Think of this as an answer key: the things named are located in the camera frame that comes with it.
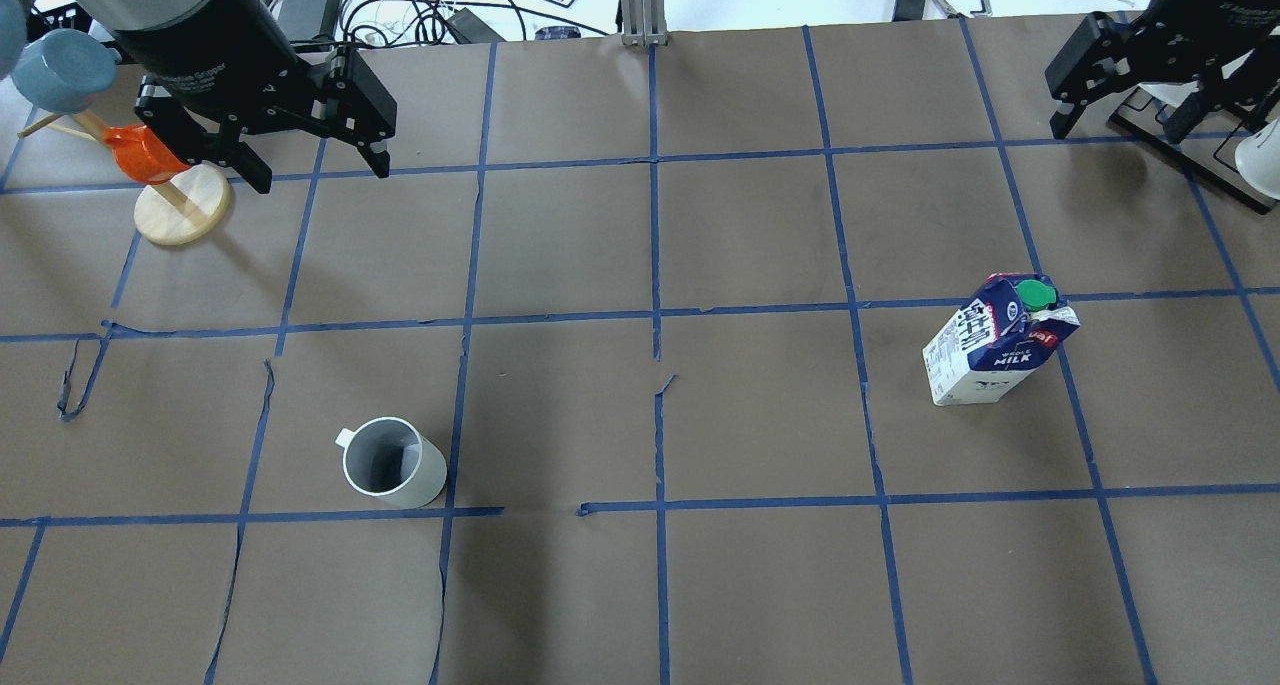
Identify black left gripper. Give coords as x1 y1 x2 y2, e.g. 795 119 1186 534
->
76 0 398 195

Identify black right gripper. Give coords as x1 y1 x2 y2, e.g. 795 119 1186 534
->
1044 0 1279 143

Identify blue white milk carton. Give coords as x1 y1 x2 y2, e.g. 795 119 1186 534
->
922 271 1082 406

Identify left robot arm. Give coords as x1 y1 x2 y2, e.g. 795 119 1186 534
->
76 0 398 193

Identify white cup on rack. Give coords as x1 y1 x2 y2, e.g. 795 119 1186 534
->
1233 119 1280 198

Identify orange plastic cup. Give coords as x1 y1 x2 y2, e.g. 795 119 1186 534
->
102 124 193 184

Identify light blue cup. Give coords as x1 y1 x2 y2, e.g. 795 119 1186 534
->
10 29 120 115

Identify black power adapter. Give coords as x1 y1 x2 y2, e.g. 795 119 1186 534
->
268 0 342 52

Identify wooden mug tree stand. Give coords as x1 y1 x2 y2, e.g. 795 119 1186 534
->
15 110 233 247

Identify grey white mug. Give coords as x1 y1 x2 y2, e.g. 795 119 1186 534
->
334 416 448 510

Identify black wire cup rack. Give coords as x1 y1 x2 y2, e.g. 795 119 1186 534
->
1108 88 1277 215

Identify tangled black cables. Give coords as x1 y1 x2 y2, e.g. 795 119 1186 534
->
340 0 611 47

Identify aluminium frame post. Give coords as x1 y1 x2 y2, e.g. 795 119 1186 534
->
617 0 669 47

